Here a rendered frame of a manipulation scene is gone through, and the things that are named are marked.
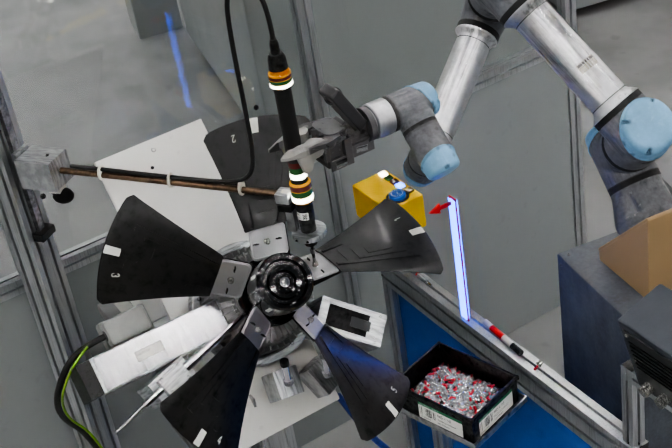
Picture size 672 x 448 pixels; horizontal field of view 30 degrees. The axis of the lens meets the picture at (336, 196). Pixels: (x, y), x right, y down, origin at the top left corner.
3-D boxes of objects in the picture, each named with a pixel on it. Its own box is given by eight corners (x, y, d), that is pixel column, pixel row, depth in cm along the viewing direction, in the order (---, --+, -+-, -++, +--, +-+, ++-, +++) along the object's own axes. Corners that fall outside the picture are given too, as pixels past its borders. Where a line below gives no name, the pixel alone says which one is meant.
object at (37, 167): (18, 191, 273) (7, 157, 269) (36, 174, 278) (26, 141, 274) (57, 195, 269) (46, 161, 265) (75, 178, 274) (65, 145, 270)
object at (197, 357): (246, 319, 257) (117, 437, 243) (239, 311, 257) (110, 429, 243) (248, 317, 255) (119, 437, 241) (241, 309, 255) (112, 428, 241)
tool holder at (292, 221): (277, 241, 251) (269, 200, 246) (292, 221, 256) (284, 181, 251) (318, 246, 247) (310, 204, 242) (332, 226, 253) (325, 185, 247)
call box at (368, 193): (357, 220, 307) (351, 183, 302) (390, 204, 311) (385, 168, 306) (393, 247, 295) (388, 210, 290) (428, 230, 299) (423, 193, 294)
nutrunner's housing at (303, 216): (298, 248, 252) (259, 43, 228) (306, 237, 255) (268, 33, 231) (316, 250, 250) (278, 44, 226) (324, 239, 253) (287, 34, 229)
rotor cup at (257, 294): (220, 290, 254) (235, 278, 242) (268, 243, 260) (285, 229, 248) (269, 342, 255) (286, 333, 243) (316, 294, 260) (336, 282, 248)
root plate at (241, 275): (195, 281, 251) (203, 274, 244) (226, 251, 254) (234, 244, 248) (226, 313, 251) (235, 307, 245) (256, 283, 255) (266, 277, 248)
